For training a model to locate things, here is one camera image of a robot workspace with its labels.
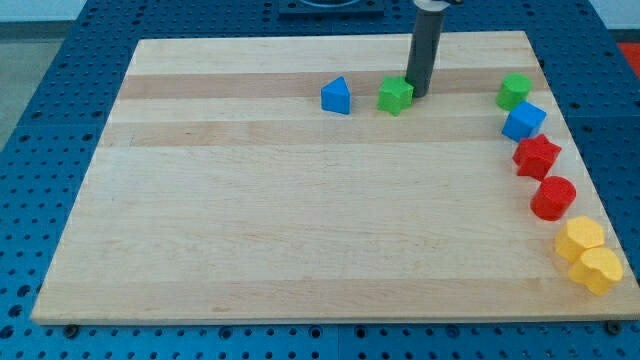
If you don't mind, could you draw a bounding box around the green star block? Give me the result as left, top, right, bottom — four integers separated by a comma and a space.
377, 76, 414, 116

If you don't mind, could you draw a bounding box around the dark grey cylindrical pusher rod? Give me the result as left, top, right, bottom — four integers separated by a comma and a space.
405, 0, 447, 98

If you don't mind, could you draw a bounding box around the red cylinder block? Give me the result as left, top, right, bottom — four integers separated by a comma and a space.
530, 176, 577, 221

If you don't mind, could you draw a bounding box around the blue cube block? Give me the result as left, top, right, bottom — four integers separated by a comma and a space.
501, 101, 547, 142

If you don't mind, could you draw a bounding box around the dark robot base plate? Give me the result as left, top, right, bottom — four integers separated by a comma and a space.
276, 0, 385, 18

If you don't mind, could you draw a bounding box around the blue triangle block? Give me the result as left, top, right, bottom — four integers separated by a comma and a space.
321, 77, 351, 115

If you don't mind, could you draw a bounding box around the green cylinder block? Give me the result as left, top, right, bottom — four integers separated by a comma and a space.
496, 73, 533, 111

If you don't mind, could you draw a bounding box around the red star block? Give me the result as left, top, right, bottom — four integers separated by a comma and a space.
512, 134, 562, 181

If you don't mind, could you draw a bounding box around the yellow heart block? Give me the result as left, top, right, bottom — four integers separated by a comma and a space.
568, 247, 624, 296

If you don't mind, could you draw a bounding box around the wooden board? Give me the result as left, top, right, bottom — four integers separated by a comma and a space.
31, 31, 639, 325

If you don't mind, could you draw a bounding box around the yellow hexagon block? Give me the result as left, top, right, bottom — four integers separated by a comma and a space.
554, 216, 605, 263

